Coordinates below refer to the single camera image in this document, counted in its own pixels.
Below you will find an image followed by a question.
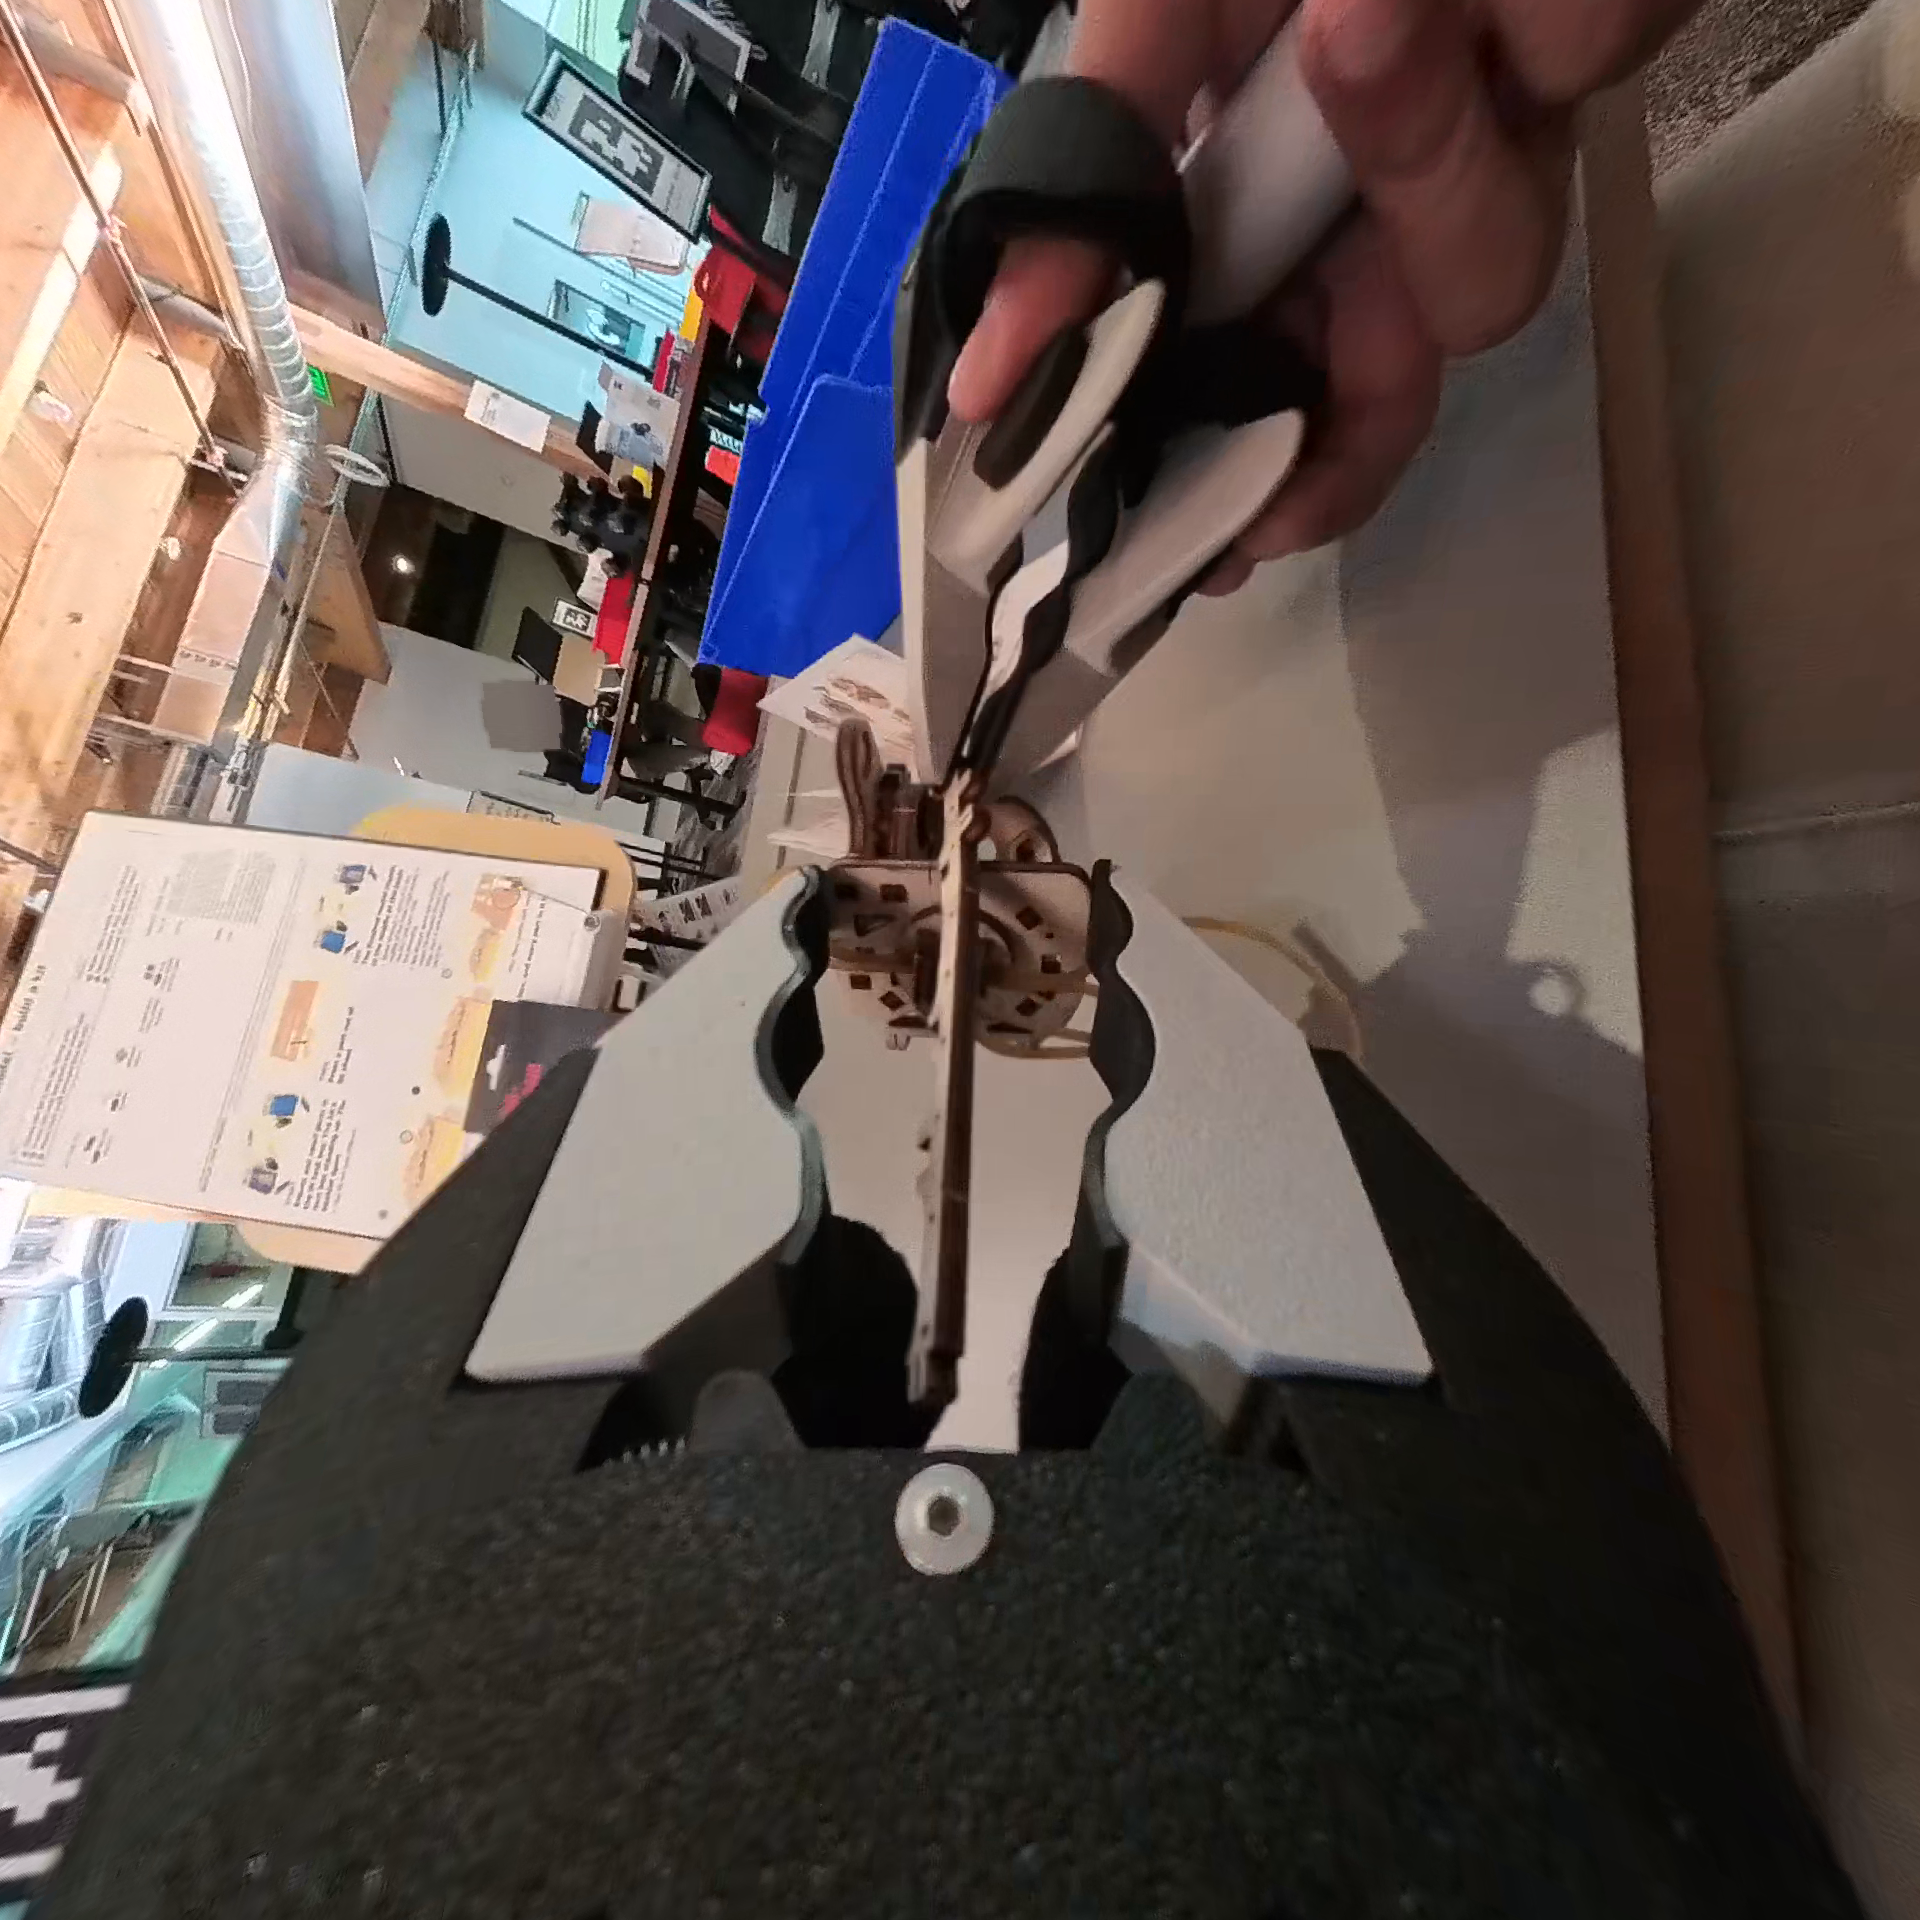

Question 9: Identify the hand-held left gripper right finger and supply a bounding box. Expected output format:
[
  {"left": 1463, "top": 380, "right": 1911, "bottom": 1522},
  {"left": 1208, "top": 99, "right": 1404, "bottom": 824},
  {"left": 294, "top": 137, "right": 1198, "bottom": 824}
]
[{"left": 1076, "top": 862, "right": 1438, "bottom": 1386}]

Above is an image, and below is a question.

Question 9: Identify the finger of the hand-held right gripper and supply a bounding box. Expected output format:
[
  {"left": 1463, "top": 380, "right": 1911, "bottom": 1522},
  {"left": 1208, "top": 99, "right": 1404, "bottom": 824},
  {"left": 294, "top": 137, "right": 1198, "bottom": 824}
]
[
  {"left": 894, "top": 282, "right": 1167, "bottom": 788},
  {"left": 975, "top": 406, "right": 1310, "bottom": 776}
]

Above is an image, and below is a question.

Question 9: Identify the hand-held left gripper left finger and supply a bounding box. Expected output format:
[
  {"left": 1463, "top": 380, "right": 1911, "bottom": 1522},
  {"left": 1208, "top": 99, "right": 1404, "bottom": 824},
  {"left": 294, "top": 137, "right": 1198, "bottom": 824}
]
[{"left": 464, "top": 867, "right": 829, "bottom": 1388}]

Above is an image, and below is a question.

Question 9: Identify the wooden mechanical model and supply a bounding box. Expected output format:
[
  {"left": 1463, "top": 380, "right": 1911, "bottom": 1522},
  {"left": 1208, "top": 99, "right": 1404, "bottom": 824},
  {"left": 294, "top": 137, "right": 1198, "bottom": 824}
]
[{"left": 822, "top": 718, "right": 1119, "bottom": 1413}]

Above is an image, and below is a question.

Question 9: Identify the model instruction booklet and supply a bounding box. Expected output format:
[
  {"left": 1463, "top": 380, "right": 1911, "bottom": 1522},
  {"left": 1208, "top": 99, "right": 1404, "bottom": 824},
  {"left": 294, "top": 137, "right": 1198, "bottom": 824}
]
[{"left": 757, "top": 638, "right": 924, "bottom": 864}]

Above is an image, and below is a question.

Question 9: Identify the person's right hand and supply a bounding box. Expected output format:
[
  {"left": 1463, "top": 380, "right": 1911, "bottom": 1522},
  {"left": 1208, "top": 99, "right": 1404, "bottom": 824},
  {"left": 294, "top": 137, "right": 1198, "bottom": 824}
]
[{"left": 949, "top": 0, "right": 1600, "bottom": 595}]

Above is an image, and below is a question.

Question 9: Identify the black and red card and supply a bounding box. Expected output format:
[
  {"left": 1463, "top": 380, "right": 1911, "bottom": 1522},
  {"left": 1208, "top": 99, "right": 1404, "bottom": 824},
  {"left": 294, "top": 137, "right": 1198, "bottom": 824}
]
[{"left": 461, "top": 1001, "right": 606, "bottom": 1142}]

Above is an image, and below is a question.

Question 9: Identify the round wooden piece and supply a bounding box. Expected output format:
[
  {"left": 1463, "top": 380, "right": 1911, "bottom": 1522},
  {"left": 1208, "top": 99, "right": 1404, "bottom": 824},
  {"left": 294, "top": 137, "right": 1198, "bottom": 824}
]
[{"left": 1191, "top": 913, "right": 1365, "bottom": 1058}]

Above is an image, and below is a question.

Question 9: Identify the blue plastic bin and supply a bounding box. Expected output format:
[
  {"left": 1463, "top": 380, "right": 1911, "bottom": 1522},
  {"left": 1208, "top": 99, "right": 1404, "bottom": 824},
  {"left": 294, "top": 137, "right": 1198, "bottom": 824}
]
[{"left": 696, "top": 19, "right": 1015, "bottom": 683}]

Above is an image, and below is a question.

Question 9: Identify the dark shelving rack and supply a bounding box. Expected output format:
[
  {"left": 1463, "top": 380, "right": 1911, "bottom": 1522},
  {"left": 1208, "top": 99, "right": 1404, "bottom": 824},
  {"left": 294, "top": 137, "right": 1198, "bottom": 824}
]
[{"left": 591, "top": 277, "right": 781, "bottom": 818}]

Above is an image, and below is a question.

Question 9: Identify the light wooden board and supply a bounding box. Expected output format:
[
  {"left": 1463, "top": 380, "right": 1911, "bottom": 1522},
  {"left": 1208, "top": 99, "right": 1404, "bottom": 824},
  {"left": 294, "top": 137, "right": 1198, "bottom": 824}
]
[{"left": 29, "top": 803, "right": 639, "bottom": 1277}]

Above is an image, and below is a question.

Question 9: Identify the laminated instruction sheet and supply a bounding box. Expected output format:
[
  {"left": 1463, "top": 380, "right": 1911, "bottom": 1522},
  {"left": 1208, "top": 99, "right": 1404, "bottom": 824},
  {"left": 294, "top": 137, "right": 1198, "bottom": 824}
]
[{"left": 0, "top": 809, "right": 600, "bottom": 1240}]

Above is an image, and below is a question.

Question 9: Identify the black round-top stanchion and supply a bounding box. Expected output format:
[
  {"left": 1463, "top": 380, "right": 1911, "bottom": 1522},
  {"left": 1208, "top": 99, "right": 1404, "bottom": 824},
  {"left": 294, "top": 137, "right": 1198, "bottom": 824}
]
[
  {"left": 421, "top": 210, "right": 707, "bottom": 325},
  {"left": 76, "top": 1297, "right": 294, "bottom": 1419}
]

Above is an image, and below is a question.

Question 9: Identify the framed black white marker sign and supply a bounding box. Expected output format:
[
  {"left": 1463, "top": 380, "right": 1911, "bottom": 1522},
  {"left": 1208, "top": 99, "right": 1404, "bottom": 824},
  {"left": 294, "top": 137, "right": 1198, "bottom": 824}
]
[{"left": 521, "top": 48, "right": 716, "bottom": 243}]

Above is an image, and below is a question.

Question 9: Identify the silver ventilation duct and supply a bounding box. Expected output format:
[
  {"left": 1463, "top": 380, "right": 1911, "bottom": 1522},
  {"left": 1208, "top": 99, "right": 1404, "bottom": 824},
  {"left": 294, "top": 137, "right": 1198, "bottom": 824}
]
[{"left": 128, "top": 0, "right": 377, "bottom": 512}]

